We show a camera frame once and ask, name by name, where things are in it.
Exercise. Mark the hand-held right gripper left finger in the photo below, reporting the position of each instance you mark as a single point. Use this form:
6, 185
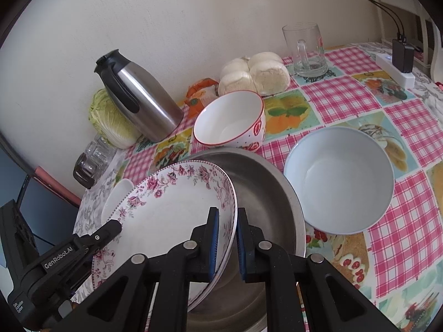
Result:
213, 245

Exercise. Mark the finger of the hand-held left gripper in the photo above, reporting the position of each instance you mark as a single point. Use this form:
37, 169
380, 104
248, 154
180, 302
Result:
100, 237

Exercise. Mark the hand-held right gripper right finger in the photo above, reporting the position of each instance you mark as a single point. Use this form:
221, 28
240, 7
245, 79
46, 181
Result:
242, 249

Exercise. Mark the white square bowl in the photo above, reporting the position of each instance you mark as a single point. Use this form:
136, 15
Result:
116, 200

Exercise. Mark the stainless steel basin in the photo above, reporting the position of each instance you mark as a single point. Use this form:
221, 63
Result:
266, 197

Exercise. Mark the pink floral round plate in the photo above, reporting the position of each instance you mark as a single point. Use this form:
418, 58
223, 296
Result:
166, 207

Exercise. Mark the light blue bowl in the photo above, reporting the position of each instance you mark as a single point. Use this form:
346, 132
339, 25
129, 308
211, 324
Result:
339, 183

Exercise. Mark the strawberry print bowl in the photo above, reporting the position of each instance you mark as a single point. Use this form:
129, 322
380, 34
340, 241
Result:
225, 124

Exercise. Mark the dark glass jar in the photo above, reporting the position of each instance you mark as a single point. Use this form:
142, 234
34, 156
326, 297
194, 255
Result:
84, 174

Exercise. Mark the pink board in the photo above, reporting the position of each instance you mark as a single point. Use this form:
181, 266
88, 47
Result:
59, 186

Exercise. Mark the clear drinking glass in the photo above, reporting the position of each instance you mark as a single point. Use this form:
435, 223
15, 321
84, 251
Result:
91, 157
105, 150

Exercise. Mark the napa cabbage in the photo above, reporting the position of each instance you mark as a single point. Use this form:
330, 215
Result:
110, 124

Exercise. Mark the stainless steel thermos jug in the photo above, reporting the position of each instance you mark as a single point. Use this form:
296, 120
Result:
148, 100

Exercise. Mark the orange snack packet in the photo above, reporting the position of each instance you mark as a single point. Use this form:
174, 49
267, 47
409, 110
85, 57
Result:
197, 100

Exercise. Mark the bag of steamed buns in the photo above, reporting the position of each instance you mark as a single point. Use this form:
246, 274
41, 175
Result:
263, 72

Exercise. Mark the pink checkered tablecloth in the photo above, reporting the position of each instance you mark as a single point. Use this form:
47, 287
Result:
346, 100

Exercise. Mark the clear glass mug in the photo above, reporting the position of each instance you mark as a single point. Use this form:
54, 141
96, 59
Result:
304, 41

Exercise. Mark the white power strip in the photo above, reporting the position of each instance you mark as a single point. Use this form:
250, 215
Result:
387, 64

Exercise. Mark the black charger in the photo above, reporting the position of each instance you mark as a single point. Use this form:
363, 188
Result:
403, 55

